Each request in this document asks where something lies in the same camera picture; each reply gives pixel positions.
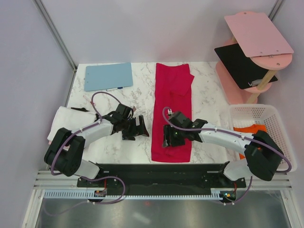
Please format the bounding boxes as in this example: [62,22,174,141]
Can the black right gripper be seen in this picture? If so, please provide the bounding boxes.
[161,124,186,148]

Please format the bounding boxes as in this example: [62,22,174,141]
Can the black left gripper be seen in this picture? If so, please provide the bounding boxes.
[121,115,149,141]

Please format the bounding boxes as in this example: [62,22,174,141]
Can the magenta t shirt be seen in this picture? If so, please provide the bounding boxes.
[151,63,194,163]

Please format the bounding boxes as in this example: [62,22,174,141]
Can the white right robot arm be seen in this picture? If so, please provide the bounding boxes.
[166,118,284,187]

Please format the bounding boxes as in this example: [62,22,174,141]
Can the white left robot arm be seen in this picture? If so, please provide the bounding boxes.
[44,111,149,187]

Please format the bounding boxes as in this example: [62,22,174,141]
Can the blue white pen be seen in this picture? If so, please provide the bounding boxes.
[106,87,124,92]

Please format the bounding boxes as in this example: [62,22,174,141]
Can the light blue mat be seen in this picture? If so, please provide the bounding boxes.
[84,63,133,92]

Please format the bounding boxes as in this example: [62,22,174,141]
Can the white folded t shirt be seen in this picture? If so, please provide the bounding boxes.
[47,106,96,142]

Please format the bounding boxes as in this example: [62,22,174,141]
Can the white plastic basket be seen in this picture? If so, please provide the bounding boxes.
[228,104,297,172]

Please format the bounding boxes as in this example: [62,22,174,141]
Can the orange t shirt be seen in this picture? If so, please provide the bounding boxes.
[232,123,266,160]

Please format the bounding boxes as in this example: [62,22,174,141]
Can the black board on shelf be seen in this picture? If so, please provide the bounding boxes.
[214,44,268,89]

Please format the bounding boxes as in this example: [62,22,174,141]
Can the pink tiered shelf stand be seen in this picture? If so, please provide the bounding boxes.
[216,11,294,105]

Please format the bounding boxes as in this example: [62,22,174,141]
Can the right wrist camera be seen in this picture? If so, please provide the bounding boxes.
[169,111,192,128]

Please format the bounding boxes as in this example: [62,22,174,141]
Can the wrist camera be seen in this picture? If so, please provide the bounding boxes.
[115,104,134,120]
[169,111,192,128]

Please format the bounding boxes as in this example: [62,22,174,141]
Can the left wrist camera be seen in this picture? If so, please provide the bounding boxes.
[115,104,134,120]

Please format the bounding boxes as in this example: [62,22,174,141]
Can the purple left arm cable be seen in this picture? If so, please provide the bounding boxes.
[44,91,126,217]

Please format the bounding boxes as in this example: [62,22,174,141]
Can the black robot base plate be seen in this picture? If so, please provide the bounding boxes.
[77,163,246,193]

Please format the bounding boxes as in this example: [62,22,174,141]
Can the white slotted cable duct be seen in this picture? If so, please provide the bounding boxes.
[43,190,227,200]

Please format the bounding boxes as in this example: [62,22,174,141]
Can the aluminium frame rails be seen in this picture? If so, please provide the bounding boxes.
[34,171,78,189]

